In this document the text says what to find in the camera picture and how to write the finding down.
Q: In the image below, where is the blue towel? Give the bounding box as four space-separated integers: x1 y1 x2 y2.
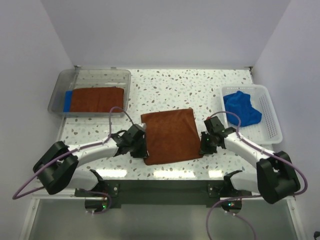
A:
63 90 73 113
223 90 262 127

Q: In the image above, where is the brown towel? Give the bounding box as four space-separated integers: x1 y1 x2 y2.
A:
140 108 203 166
68 86 125 113

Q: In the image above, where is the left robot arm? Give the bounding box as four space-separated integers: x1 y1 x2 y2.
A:
33 123 148 197

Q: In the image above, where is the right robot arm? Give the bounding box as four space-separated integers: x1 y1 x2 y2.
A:
200 116 301 204

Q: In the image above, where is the white plastic laundry basket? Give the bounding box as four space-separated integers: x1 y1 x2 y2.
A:
220 84 283 145

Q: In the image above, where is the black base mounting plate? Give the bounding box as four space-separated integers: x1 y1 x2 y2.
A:
74 179 253 209

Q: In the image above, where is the clear plastic storage bin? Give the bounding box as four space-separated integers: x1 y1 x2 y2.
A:
47 67 132 118

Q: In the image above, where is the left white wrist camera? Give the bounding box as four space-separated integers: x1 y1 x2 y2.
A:
137 123 147 130

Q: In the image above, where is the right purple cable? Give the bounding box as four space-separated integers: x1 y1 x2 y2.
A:
205 111 309 240

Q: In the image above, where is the purple cable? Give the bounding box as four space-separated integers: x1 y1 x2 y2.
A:
205 111 309 240
11 106 137 216

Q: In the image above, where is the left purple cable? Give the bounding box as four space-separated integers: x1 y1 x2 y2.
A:
11 106 137 216

